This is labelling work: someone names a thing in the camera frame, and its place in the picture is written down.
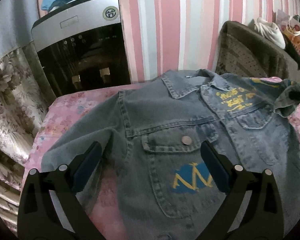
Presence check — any pink floral bed sheet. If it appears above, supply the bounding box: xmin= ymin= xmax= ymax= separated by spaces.
xmin=21 ymin=76 xmax=300 ymax=240

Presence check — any colourful patterned bag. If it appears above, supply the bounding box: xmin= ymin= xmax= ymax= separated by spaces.
xmin=275 ymin=9 xmax=300 ymax=55

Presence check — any blue denim jacket yellow print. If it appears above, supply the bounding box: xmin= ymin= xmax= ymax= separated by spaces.
xmin=41 ymin=69 xmax=300 ymax=240

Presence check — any floral beige curtain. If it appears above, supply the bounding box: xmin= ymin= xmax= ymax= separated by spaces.
xmin=0 ymin=43 xmax=48 ymax=233

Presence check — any white cloth bundle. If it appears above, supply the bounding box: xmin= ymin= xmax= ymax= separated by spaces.
xmin=249 ymin=17 xmax=286 ymax=50

